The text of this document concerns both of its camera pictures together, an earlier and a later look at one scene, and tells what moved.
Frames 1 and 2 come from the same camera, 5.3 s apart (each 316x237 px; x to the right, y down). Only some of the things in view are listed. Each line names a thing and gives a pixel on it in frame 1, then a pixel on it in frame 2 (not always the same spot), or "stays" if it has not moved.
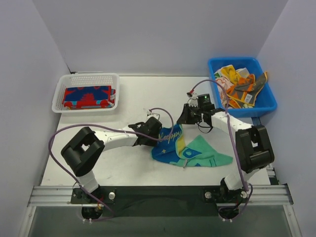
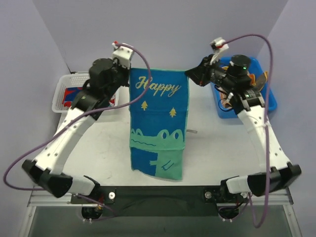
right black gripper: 188,113 → 203,71
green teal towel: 172,148 → 158,121
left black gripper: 153,127 → 124,74
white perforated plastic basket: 84,80 stays
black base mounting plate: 161,201 stays
